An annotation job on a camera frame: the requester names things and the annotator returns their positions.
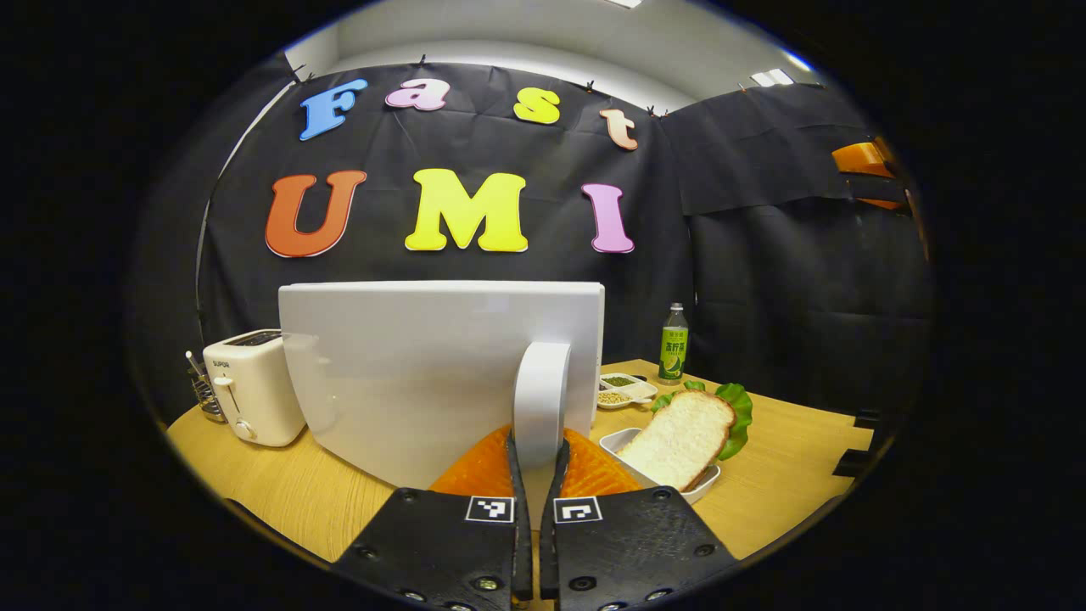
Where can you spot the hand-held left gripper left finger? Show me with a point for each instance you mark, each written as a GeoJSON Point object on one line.
{"type": "Point", "coordinates": [445, 552]}

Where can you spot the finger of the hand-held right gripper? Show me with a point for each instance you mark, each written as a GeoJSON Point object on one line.
{"type": "Point", "coordinates": [882, 204]}
{"type": "Point", "coordinates": [861, 159]}

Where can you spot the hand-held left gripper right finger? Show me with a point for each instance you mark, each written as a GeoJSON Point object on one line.
{"type": "Point", "coordinates": [628, 547]}

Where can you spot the white bread slice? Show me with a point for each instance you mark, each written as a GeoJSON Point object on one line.
{"type": "Point", "coordinates": [679, 437]}

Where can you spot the white microwave oven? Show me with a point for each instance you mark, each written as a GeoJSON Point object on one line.
{"type": "Point", "coordinates": [407, 382]}

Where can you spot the green lettuce leaf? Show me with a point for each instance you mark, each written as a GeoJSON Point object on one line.
{"type": "Point", "coordinates": [738, 407]}

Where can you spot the white rectangular dish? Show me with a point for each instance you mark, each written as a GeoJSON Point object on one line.
{"type": "Point", "coordinates": [618, 441]}

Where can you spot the small ceiling light panel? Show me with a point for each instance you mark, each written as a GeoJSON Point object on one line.
{"type": "Point", "coordinates": [772, 77]}

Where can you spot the black backdrop cloth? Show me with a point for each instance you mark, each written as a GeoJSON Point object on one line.
{"type": "Point", "coordinates": [764, 280]}

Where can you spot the white divided condiment dish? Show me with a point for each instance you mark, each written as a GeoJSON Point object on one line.
{"type": "Point", "coordinates": [626, 392]}

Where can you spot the green drink bottle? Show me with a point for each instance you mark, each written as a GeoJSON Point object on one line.
{"type": "Point", "coordinates": [673, 356]}

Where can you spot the black table edge clamp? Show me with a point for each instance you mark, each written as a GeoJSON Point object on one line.
{"type": "Point", "coordinates": [867, 419]}
{"type": "Point", "coordinates": [853, 463]}

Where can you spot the white toaster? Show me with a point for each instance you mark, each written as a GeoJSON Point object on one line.
{"type": "Point", "coordinates": [254, 390]}

